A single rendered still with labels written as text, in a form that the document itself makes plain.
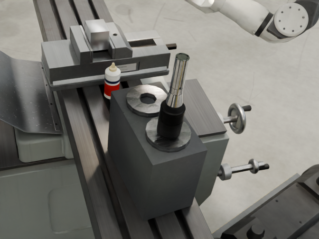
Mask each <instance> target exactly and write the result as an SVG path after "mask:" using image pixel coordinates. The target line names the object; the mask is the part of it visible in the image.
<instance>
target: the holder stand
mask: <svg viewBox="0 0 319 239"><path fill-rule="evenodd" d="M167 95H168V91H167V90H166V88H165V87H164V86H163V84H162V83H161V82H155V83H149V84H144V85H138V86H134V87H130V88H125V89H120V90H115V91H111V101H110V116H109V132H108V148H107V149H108V151H109V153H110V155H111V157H112V159H113V161H114V163H115V166H116V168H117V170H118V172H119V174H120V176H121V178H122V180H123V182H124V184H125V186H126V188H127V190H128V192H129V194H130V196H131V198H132V200H133V202H134V204H135V206H136V208H137V210H138V212H139V214H140V216H141V218H142V220H143V221H146V220H149V219H152V218H155V217H158V216H161V215H164V214H167V213H170V212H173V211H177V210H180V209H183V208H186V207H188V206H191V205H192V202H193V200H194V196H195V193H196V189H197V185H198V182H199V179H200V175H201V172H202V168H203V165H204V161H205V158H206V154H207V148H206V147H205V145H204V144H203V142H202V141H201V139H200V138H199V136H198V135H197V134H196V132H195V131H194V129H193V128H192V127H191V125H190V123H189V122H188V120H187V119H186V118H185V116H184V119H183V123H182V128H181V132H180V135H179V136H178V137H177V138H175V139H165V138H162V137H161V136H160V135H159V134H158V133H157V124H158V119H159V112H160V105H161V103H162V101H163V100H165V99H166V98H167Z"/></svg>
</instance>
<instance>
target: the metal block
mask: <svg viewBox="0 0 319 239"><path fill-rule="evenodd" d="M109 32H110V31H109V29H108V27H107V25H106V23H105V21H104V19H96V20H86V21H85V34H86V36H87V38H88V41H89V43H90V45H91V48H92V50H93V51H98V50H106V49H109Z"/></svg>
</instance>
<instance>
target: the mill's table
mask: <svg viewBox="0 0 319 239"><path fill-rule="evenodd" d="M33 4H34V8H35V11H36V15H37V19H38V23H39V27H40V31H41V35H42V38H43V42H48V41H58V40H67V39H70V26H82V27H83V29H84V31H85V21H86V20H96V19H104V21H105V23H110V22H114V21H113V19H112V17H111V15H110V13H109V10H108V8H107V6H106V4H105V2H104V0H33ZM138 85H143V84H142V82H141V80H140V79H137V80H130V81H124V82H120V88H119V90H120V89H125V88H130V87H134V86H138ZM57 96H58V99H59V103H60V107H61V111H62V114H63V118H64V122H65V126H66V130H67V134H68V138H69V141H70V145H71V149H72V152H73V156H74V160H75V165H76V168H77V172H78V176H79V180H80V183H81V187H82V191H83V194H84V199H85V203H86V206H87V210H88V214H89V218H90V221H91V225H92V229H93V232H94V237H95V239H214V238H213V236H212V233H211V231H210V229H209V227H208V225H207V222H206V220H205V218H204V216H203V214H202V212H201V209H200V207H199V205H198V203H197V201H196V199H195V197H194V200H193V202H192V205H191V206H188V207H186V208H183V209H180V210H177V211H173V212H170V213H167V214H164V215H161V216H158V217H155V218H152V219H149V220H146V221H143V220H142V218H141V216H140V214H139V212H138V210H137V208H136V206H135V204H134V202H133V200H132V198H131V196H130V194H129V192H128V190H127V188H126V186H125V184H124V182H123V180H122V178H121V176H120V174H119V172H118V170H117V168H116V166H115V163H114V161H113V159H112V157H111V155H110V153H109V151H108V149H107V148H108V132H109V116H110V101H111V99H107V98H106V97H105V96H104V84H101V85H94V86H87V87H81V88H73V89H67V90H60V91H57Z"/></svg>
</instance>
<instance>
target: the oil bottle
mask: <svg viewBox="0 0 319 239"><path fill-rule="evenodd" d="M120 75H121V71H120V69H119V68H117V67H116V66H115V63H112V65H111V66H110V67H108V68H106V70H105V81H104V96H105V97H106V98H107V99H111V91H115V90H119V88H120Z"/></svg>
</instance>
